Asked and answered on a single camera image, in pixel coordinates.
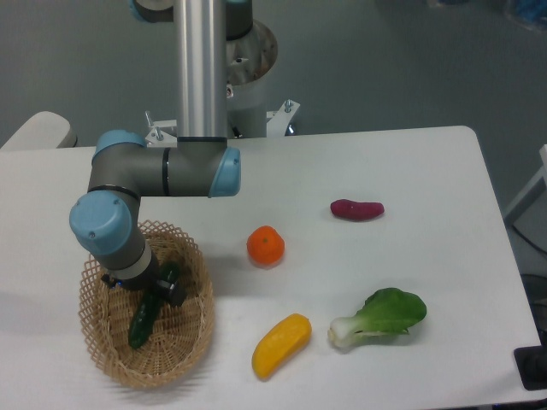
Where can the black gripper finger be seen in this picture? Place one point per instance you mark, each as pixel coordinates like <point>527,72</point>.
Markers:
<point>172,293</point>

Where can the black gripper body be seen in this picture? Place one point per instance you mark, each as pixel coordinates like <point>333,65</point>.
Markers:
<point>145,278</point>

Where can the dark green cucumber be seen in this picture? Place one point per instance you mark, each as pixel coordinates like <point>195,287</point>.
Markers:
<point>150,305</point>

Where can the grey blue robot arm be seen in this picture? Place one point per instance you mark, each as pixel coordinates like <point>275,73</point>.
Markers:
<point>124,168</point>

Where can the woven wicker basket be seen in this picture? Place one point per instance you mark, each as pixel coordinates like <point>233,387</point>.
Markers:
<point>180,335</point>

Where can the orange tangerine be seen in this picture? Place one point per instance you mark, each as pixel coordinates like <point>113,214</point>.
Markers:
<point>265,246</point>

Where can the yellow squash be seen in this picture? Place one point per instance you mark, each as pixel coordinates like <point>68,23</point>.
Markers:
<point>282,342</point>

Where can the white chair armrest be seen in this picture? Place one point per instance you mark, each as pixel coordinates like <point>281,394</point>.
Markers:
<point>44,130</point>

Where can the purple sweet potato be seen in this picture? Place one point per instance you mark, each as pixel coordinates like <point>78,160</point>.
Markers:
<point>356,211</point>

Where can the green bok choy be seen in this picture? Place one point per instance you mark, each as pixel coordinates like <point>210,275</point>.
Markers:
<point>387,312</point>

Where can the black device at table edge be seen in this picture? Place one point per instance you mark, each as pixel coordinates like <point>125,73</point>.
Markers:
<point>531,364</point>

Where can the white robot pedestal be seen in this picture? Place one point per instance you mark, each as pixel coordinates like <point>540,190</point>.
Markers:
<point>250,102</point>

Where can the white furniture frame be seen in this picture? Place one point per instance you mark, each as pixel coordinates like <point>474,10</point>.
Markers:
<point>531,192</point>

